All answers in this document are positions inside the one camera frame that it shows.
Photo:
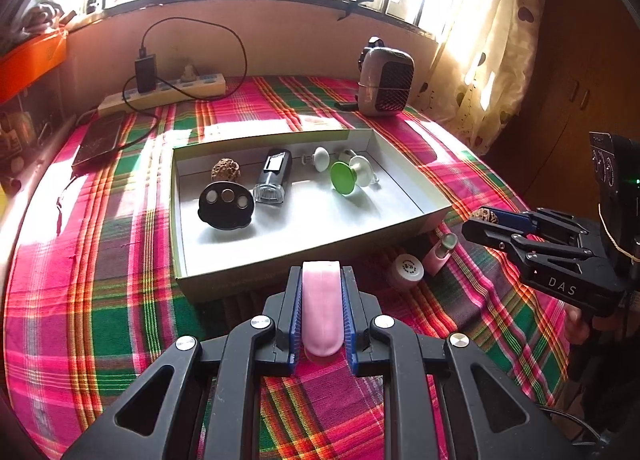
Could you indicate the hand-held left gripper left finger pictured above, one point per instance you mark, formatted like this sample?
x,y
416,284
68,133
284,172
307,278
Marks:
x,y
295,312

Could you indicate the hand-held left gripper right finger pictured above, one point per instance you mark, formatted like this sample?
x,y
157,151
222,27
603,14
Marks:
x,y
349,312

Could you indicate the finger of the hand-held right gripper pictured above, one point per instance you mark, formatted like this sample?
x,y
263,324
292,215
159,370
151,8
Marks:
x,y
482,232
507,220

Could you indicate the large brown walnut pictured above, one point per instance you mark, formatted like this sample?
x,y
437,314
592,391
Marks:
x,y
486,214

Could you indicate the pink oblong case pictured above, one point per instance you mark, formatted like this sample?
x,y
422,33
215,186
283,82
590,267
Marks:
x,y
322,305

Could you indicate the green and white cardboard box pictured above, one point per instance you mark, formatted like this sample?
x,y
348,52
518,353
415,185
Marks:
x,y
305,225

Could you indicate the black disc with three circles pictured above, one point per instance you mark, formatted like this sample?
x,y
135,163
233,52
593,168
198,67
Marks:
x,y
226,215

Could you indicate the green and white spool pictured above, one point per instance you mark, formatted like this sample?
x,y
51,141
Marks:
x,y
347,173

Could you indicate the black flashlight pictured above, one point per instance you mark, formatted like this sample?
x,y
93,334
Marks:
x,y
272,174

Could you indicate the person's right hand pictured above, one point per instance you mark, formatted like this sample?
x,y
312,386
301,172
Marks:
x,y
577,327

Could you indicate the pink small bottle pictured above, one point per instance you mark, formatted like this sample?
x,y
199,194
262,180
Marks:
x,y
440,252

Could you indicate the white round jar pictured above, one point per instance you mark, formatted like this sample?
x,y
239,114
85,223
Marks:
x,y
406,271

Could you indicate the small brown walnut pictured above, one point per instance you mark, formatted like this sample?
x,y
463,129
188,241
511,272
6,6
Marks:
x,y
226,169

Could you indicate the brown wooden wardrobe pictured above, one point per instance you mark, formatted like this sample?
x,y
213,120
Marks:
x,y
575,64

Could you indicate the cream dotted curtain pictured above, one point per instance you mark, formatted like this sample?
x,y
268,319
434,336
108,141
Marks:
x,y
495,39

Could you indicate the beige space heater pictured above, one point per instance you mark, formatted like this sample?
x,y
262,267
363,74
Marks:
x,y
386,79

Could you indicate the small black bar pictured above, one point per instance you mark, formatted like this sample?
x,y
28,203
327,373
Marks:
x,y
345,104

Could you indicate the plaid blanket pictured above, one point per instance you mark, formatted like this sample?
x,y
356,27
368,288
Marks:
x,y
100,265

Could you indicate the white power strip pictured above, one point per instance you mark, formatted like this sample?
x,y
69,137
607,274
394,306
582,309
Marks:
x,y
170,93

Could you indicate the dark tablet phone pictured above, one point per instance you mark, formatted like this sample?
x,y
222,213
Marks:
x,y
100,139

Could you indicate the black charger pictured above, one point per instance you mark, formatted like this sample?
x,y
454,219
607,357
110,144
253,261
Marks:
x,y
145,72

